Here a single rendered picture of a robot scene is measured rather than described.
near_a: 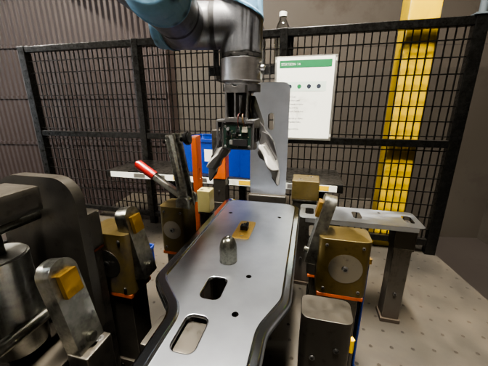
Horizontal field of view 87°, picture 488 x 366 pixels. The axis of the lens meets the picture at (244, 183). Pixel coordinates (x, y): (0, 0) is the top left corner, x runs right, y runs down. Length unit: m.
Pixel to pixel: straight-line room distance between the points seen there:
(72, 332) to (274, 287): 0.27
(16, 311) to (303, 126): 0.95
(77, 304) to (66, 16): 2.95
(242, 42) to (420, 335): 0.82
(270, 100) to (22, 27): 2.92
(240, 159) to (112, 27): 2.25
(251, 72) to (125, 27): 2.45
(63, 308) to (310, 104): 0.95
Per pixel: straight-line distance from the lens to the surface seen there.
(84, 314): 0.40
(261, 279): 0.45
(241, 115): 0.49
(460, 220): 3.39
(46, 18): 3.30
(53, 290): 0.37
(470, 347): 0.94
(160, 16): 0.38
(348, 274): 0.54
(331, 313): 0.43
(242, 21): 0.50
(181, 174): 0.59
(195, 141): 0.68
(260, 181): 0.84
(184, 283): 0.45
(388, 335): 0.87
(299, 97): 1.07
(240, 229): 0.60
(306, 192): 0.80
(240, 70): 0.49
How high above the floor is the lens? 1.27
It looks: 16 degrees down
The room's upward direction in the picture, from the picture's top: straight up
